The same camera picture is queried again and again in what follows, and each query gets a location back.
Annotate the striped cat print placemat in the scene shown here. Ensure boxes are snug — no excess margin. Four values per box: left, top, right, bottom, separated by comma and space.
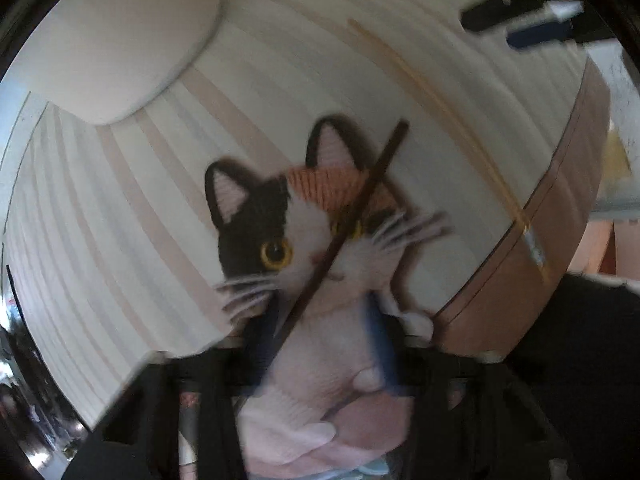
0, 0, 612, 480

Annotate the golden chopstick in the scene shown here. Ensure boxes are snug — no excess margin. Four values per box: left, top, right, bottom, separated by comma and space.
347, 17, 551, 281

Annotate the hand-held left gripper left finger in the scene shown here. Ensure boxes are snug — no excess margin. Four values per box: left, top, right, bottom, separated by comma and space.
65, 310, 282, 480

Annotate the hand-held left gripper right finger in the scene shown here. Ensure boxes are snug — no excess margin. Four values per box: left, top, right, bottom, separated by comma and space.
367, 300, 576, 480

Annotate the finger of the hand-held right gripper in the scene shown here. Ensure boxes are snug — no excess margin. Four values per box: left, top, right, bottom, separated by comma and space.
506, 1, 585, 52
460, 0, 513, 33

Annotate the dark brown chopstick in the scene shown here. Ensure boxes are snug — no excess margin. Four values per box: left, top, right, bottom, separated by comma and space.
267, 119, 411, 363

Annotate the white cylindrical utensil holder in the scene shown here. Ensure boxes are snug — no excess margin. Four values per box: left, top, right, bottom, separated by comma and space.
7, 0, 222, 127

